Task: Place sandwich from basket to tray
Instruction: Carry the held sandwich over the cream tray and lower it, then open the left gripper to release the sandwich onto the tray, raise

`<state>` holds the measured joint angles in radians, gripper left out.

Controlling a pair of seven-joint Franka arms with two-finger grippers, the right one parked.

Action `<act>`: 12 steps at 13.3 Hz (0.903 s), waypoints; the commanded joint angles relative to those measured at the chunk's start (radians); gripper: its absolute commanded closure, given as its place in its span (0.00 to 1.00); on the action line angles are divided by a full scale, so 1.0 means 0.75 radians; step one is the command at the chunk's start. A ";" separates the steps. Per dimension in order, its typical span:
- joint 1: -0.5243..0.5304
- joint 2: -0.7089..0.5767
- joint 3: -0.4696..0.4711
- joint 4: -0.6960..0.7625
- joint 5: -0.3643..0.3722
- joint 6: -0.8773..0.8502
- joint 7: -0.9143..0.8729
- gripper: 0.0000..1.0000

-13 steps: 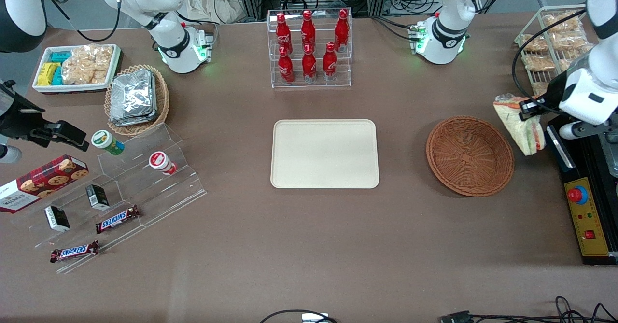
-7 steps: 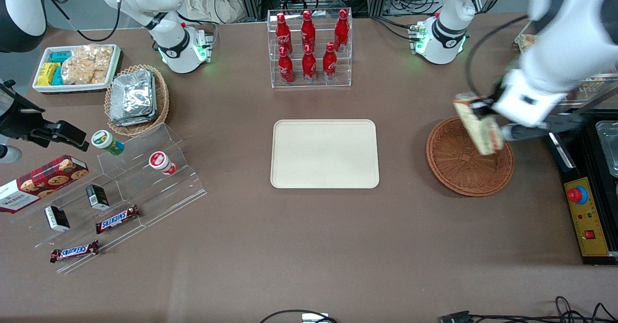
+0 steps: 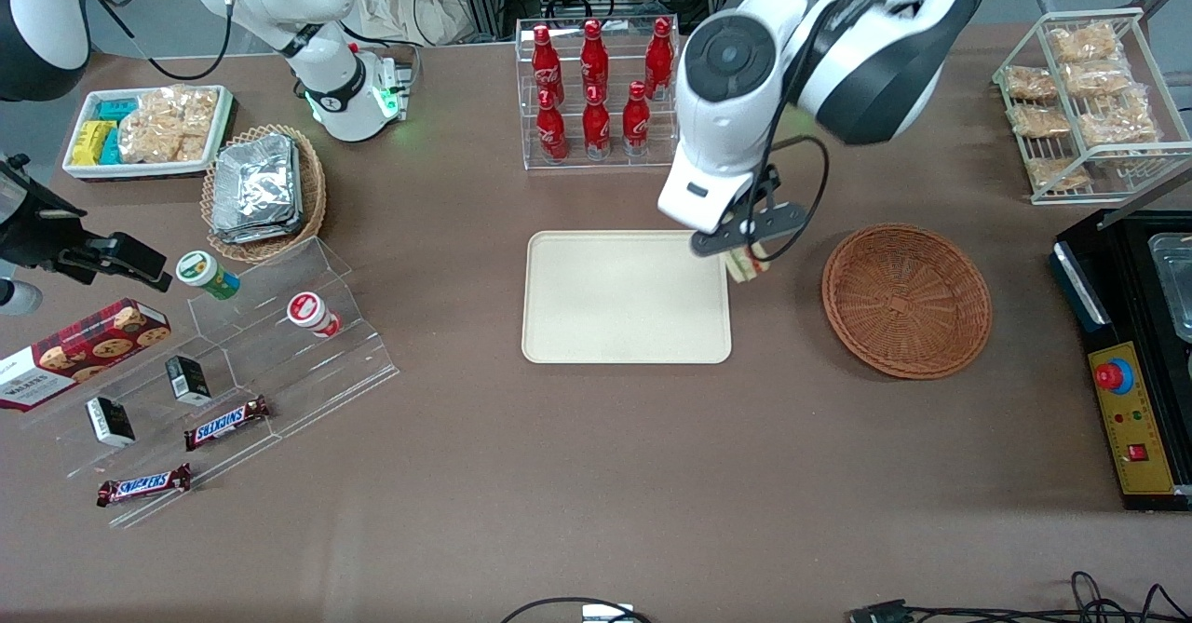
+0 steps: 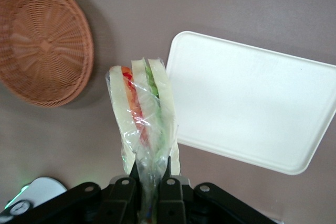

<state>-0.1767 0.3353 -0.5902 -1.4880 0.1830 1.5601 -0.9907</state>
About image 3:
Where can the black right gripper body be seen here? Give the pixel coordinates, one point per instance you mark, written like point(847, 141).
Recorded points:
point(39, 234)

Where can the triangle sandwich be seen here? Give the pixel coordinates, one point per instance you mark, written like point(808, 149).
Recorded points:
point(747, 267)

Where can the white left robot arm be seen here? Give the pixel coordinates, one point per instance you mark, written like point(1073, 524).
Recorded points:
point(745, 101)

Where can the white rectangular snack tray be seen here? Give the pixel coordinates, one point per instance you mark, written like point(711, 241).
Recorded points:
point(79, 172)

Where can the cream plastic serving tray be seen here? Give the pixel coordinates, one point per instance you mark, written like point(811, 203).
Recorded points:
point(624, 297)

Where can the round brown wicker basket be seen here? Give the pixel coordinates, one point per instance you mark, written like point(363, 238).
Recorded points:
point(908, 302)

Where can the oval wicker basket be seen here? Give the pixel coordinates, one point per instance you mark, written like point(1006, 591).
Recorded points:
point(312, 185)

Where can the green lidded cup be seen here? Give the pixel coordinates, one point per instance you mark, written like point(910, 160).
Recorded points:
point(207, 274)

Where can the red cola bottle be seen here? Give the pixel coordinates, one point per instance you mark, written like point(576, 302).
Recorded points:
point(547, 60)
point(594, 55)
point(597, 125)
point(551, 129)
point(659, 55)
point(636, 120)

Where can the yellow snack pack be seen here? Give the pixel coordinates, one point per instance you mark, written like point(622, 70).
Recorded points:
point(91, 143)

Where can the red tartan cookie box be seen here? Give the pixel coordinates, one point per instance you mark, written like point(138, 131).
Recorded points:
point(84, 348)

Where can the clear acrylic bottle rack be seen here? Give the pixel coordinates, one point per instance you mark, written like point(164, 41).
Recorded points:
point(596, 165)

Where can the small black box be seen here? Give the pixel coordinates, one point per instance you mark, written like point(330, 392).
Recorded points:
point(188, 379)
point(110, 421)

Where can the large rice cracker bag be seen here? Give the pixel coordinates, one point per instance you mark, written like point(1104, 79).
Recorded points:
point(168, 125)

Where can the teal snack pack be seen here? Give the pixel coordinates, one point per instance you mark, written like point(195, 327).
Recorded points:
point(119, 108)

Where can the silver foil packets stack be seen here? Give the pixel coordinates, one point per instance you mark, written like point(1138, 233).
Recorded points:
point(256, 190)

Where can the Snickers chocolate bar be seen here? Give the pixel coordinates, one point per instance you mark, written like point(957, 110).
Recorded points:
point(142, 485)
point(226, 423)

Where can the red lidded cup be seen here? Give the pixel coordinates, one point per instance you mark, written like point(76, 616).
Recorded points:
point(312, 314)

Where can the clear acrylic stepped display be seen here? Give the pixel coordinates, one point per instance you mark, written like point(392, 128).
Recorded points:
point(307, 372)

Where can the rice cracker snack bag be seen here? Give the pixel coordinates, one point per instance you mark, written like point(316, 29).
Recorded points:
point(1038, 121)
point(1029, 83)
point(1057, 172)
point(1097, 78)
point(1117, 125)
point(1085, 43)

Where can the red emergency stop button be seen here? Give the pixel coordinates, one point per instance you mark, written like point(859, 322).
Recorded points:
point(1113, 376)

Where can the steel pan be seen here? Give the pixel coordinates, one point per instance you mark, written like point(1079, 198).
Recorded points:
point(1175, 278)

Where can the black appliance with yellow panel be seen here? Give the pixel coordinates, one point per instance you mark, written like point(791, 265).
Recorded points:
point(1145, 455)

